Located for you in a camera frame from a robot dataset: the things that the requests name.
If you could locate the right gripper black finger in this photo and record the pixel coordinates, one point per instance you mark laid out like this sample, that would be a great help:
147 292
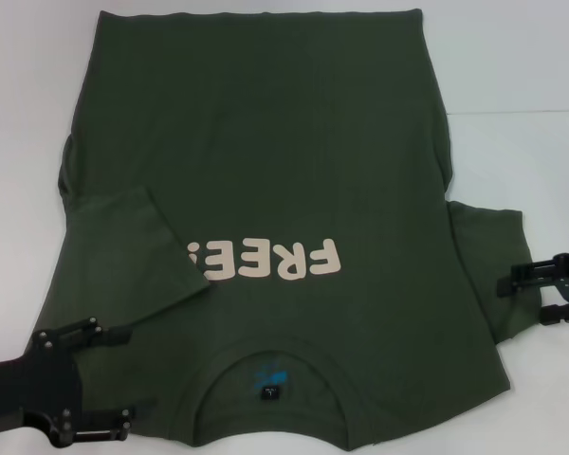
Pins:
559 316
531 277

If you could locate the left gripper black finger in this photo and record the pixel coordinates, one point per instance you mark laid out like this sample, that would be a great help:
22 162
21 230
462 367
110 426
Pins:
118 422
109 335

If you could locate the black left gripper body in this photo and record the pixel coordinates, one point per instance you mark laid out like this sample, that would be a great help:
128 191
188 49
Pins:
33 384

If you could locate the dark green FREE t-shirt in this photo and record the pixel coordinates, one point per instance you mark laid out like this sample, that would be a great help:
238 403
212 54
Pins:
265 142

